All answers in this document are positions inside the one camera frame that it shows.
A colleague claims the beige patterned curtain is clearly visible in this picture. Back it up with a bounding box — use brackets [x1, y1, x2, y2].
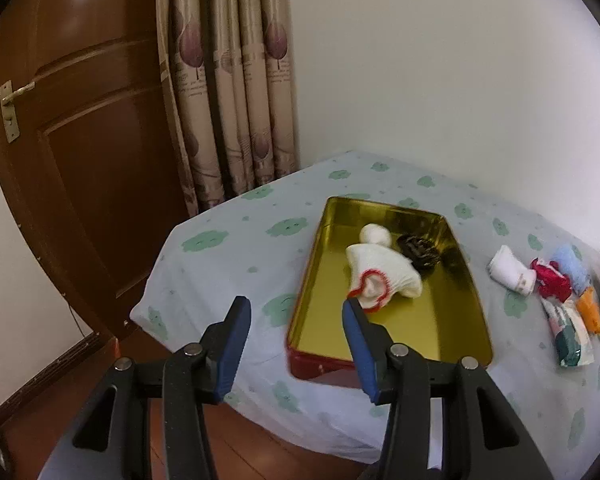
[156, 0, 301, 218]

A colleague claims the orange sock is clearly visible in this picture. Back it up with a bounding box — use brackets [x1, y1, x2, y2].
[575, 287, 600, 353]

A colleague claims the wooden baseboard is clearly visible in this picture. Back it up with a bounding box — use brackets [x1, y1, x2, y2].
[0, 332, 117, 441]

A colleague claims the green print bed sheet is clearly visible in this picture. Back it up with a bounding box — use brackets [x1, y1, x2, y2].
[130, 150, 600, 466]

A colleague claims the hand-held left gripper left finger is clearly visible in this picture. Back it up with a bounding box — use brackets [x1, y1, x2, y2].
[37, 296, 252, 480]

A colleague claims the white sock ball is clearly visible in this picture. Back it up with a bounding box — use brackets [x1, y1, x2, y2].
[359, 223, 392, 248]

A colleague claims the brass door handle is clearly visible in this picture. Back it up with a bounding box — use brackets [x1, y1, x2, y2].
[0, 80, 37, 143]

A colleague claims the brown wooden door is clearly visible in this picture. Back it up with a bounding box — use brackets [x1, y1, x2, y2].
[0, 0, 193, 346]

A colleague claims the light blue towel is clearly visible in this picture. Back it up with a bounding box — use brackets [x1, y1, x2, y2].
[550, 244, 591, 293]

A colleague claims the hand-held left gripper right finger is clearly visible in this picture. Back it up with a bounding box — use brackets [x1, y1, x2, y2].
[342, 297, 556, 480]

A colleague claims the gold and red tin box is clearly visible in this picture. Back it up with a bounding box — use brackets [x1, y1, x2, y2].
[285, 196, 495, 391]

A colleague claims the white sock with red trim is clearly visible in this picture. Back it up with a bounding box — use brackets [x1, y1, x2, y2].
[345, 242, 423, 313]

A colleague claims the red cloth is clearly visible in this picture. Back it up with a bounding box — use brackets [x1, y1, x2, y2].
[530, 257, 573, 303]

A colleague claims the dark patterned sock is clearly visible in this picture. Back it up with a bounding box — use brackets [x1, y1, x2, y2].
[396, 232, 441, 271]

